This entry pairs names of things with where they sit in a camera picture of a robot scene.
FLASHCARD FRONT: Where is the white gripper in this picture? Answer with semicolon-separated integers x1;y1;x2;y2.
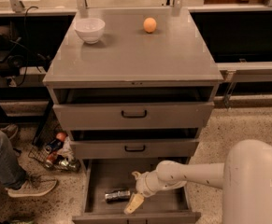
124;171;165;215

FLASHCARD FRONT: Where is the silver redbull can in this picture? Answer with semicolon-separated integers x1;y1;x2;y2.
105;189;131;203

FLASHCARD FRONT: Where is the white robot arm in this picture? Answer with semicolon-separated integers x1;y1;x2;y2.
124;140;272;224

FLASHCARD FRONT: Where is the grey bottom drawer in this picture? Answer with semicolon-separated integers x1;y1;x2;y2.
72;158;201;224

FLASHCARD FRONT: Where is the grey drawer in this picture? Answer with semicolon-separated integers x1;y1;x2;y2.
71;129;199;159
72;158;201;224
53;87;213;131

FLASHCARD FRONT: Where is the grey middle drawer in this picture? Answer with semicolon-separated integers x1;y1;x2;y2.
71;129;199;159

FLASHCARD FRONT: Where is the grey top drawer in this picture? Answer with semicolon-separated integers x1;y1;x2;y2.
53;87;213;131

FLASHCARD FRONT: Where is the grey drawer cabinet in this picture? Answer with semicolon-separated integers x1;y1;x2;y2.
42;6;225;224

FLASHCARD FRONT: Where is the blue can in basket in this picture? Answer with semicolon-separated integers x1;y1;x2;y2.
44;139;63;154

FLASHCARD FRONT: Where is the red apple in basket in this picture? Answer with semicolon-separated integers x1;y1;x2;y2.
56;132;67;142

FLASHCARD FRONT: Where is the beige sneaker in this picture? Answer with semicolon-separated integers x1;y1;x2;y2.
7;175;58;198

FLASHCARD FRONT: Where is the person leg in jeans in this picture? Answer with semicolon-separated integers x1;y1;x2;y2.
0;130;26;189

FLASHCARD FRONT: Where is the orange fruit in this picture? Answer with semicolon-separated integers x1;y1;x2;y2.
143;18;157;33

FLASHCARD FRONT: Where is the white ceramic bowl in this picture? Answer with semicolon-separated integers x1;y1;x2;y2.
74;18;106;44

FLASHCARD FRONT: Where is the dark machine under bench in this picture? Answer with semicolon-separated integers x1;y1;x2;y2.
0;24;24;77

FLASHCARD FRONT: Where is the wire basket on floor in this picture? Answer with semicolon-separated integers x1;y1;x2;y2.
28;141;80;173

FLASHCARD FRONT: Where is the black cable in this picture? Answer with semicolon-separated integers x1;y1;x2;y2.
15;6;50;87

